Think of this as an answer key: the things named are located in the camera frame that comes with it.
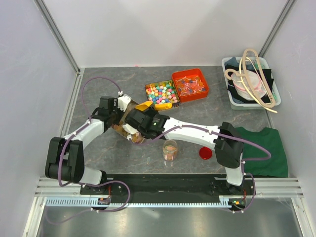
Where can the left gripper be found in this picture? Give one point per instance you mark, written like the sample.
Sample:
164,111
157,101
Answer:
117,121

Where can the brown tin of popsicle candies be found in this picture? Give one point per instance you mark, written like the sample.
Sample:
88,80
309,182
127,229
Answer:
124,130

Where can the clear glass jar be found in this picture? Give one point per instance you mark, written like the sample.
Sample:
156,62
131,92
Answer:
169,152

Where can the yellow plastic scoop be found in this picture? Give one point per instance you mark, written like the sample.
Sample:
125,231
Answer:
148,106

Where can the red jar lid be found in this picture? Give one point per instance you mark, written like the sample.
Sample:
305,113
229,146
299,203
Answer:
205,153

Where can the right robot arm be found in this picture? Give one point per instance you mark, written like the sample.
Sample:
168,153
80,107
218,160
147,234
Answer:
224,140

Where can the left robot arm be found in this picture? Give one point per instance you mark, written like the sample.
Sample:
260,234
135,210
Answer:
65,158

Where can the tin of colourful star candies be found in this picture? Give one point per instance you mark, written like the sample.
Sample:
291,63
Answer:
162,94

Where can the orange box of candies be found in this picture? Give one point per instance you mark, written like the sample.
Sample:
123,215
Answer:
190,85

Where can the beige clothes hanger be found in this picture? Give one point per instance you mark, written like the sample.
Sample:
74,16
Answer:
249,80

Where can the white laundry basket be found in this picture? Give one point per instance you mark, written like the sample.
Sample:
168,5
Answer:
244,102

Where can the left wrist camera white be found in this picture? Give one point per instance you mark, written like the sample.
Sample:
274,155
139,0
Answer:
123,102

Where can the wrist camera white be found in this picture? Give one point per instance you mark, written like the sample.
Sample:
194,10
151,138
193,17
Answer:
123,102
129,129

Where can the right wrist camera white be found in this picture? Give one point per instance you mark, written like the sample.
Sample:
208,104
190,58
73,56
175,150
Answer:
129,129

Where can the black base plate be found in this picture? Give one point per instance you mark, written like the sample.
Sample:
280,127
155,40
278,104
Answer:
169,187

